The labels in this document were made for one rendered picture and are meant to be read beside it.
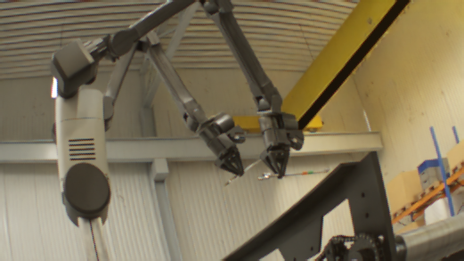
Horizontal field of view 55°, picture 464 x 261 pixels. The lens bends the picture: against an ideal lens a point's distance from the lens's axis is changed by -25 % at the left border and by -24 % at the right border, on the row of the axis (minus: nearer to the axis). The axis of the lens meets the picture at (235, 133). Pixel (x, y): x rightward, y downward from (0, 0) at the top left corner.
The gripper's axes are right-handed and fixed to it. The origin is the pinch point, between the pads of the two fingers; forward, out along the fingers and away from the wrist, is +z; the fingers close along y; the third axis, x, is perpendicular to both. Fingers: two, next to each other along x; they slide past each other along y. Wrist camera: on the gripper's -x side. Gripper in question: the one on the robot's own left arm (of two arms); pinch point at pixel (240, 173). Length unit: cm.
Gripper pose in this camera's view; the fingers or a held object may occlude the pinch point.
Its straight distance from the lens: 198.9
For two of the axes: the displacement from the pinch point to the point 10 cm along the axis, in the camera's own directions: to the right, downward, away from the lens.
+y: -2.8, 4.5, 8.5
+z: 6.4, 7.5, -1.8
